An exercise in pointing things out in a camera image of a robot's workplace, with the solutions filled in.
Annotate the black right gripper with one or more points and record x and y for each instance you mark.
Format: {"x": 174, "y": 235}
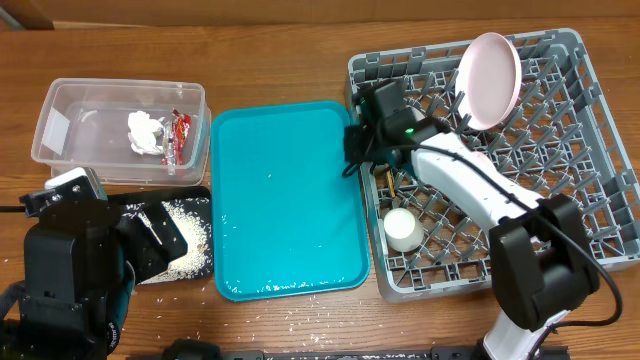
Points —
{"x": 357, "y": 145}

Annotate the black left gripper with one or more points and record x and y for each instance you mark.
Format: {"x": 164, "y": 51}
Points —
{"x": 154, "y": 255}

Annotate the wooden chopstick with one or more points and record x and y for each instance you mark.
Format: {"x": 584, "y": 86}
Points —
{"x": 390, "y": 183}

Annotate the white cup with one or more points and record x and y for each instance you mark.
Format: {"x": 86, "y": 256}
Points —
{"x": 403, "y": 231}

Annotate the white napkin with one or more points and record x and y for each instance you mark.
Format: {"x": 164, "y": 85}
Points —
{"x": 144, "y": 133}

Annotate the red silver snack wrapper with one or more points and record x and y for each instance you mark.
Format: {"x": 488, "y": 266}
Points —
{"x": 175, "y": 138}

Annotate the small pink bowl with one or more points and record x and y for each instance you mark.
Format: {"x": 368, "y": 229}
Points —
{"x": 481, "y": 157}

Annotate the large white plate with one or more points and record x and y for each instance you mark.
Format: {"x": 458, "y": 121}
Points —
{"x": 489, "y": 75}

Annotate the grey dishwasher rack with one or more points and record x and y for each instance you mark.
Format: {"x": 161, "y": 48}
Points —
{"x": 560, "y": 138}

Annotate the grey bowl with rice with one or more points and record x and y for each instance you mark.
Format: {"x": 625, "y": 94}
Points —
{"x": 419, "y": 115}

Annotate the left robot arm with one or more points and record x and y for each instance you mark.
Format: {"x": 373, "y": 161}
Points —
{"x": 82, "y": 260}

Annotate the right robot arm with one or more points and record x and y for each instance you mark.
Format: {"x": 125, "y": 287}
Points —
{"x": 543, "y": 274}

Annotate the black tray bin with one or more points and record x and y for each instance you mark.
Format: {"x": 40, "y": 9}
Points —
{"x": 200, "y": 195}

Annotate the teal serving tray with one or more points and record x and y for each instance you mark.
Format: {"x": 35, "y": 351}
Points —
{"x": 284, "y": 220}

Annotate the clear plastic bin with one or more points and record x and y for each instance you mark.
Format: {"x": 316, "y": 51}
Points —
{"x": 83, "y": 123}

